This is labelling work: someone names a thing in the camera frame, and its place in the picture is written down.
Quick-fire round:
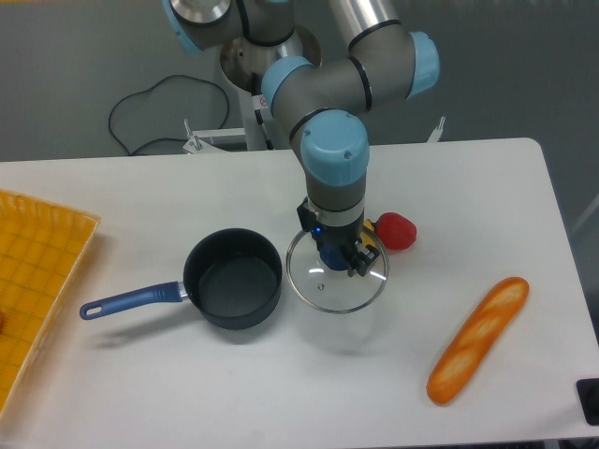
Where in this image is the yellow woven basket tray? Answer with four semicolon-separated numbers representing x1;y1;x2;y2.
1;190;101;414

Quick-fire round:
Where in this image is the glass lid with blue knob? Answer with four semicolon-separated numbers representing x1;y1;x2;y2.
285;231;389;314

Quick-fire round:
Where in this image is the toy baguette bread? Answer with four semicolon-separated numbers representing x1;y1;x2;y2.
426;277;530;406

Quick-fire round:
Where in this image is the black device at table edge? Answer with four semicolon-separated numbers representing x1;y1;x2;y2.
576;378;599;426

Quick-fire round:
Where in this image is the red toy pepper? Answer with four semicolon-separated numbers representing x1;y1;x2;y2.
374;212;417;251

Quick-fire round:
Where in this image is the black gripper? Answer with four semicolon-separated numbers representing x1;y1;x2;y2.
297;196;379;277

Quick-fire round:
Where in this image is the black saucepan with blue handle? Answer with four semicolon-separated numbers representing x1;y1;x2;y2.
80;228;283;330

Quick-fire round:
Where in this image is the black cable on floor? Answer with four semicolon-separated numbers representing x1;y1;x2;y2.
108;74;231;156

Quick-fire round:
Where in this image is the yellow toy item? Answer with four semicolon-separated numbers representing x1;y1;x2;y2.
360;219;378;248

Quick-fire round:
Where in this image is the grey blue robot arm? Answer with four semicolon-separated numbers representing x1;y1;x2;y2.
163;1;440;276

